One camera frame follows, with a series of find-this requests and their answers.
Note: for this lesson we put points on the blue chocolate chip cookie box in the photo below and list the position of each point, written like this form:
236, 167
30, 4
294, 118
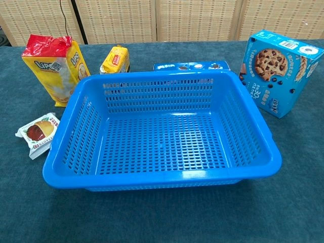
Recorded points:
273, 76

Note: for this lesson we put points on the black tripod stand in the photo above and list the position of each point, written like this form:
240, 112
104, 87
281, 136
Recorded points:
79, 25

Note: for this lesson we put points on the small white bread snack packet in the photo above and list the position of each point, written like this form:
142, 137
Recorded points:
38, 131

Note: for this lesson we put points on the teal carpet table cover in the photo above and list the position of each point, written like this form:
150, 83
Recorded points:
162, 217

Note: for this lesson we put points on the bamboo folding screen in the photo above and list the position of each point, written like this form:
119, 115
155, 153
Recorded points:
202, 20

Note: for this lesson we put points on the small yellow biscuit pack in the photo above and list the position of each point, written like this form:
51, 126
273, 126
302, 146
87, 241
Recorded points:
115, 60

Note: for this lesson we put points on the blue perforated plastic basket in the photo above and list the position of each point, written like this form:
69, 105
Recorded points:
152, 141

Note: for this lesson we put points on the long blue sandwich cookie box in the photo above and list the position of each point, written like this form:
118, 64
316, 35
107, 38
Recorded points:
174, 66

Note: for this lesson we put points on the large yellow red snack bag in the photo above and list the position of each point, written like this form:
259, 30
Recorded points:
50, 73

